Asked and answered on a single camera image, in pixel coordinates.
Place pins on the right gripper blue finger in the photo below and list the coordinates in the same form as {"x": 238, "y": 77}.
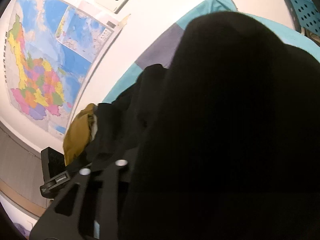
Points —
{"x": 90, "y": 206}

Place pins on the black button-up shirt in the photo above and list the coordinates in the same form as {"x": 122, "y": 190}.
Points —
{"x": 226, "y": 139}

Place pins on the mustard folded garment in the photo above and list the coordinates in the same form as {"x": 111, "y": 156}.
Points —
{"x": 78, "y": 135}

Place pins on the cream folded garment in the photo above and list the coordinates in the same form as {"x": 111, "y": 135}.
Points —
{"x": 94, "y": 127}

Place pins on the teal grey patterned bedsheet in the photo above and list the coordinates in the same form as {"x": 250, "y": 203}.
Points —
{"x": 162, "y": 50}

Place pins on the teal perforated storage rack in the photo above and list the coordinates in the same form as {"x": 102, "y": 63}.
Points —
{"x": 305, "y": 16}

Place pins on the colourful wall map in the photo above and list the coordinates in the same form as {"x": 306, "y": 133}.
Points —
{"x": 50, "y": 47}

